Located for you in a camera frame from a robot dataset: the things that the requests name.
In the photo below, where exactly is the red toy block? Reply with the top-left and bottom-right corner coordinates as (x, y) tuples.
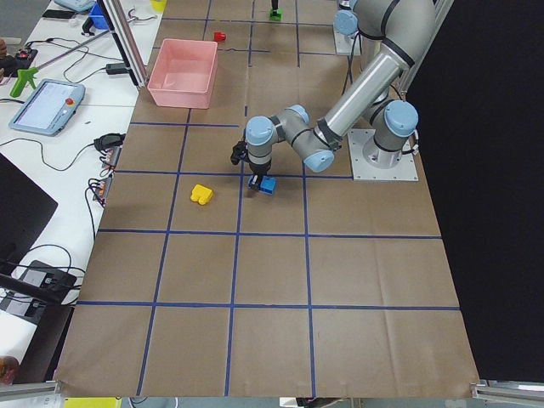
(213, 31), (227, 43)

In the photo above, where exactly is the green handled grabber tool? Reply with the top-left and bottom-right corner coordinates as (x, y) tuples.
(9, 30), (113, 98)

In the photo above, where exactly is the pink plastic box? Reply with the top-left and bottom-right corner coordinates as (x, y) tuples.
(147, 38), (218, 110)

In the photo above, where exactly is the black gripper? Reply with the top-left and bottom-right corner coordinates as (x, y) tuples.
(249, 173), (268, 191)

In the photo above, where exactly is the black power adapter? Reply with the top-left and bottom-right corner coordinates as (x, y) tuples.
(105, 63), (128, 76)

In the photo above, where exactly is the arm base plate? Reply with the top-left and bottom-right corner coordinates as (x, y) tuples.
(333, 31), (361, 56)
(348, 129), (419, 182)

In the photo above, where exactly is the yellow toy block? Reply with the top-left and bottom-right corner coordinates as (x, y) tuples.
(190, 184), (214, 206)

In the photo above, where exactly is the blue toy block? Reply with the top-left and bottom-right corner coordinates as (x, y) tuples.
(257, 177), (276, 196)

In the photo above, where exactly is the aluminium frame post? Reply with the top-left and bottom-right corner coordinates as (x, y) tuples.
(97, 0), (147, 88)

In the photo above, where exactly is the teach pendant tablet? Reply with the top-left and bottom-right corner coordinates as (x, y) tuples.
(8, 79), (86, 136)

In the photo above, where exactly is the green toy block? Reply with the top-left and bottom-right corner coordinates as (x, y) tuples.
(269, 8), (283, 21)

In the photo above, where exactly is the blue storage bin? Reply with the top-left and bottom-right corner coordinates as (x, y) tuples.
(89, 14), (109, 30)

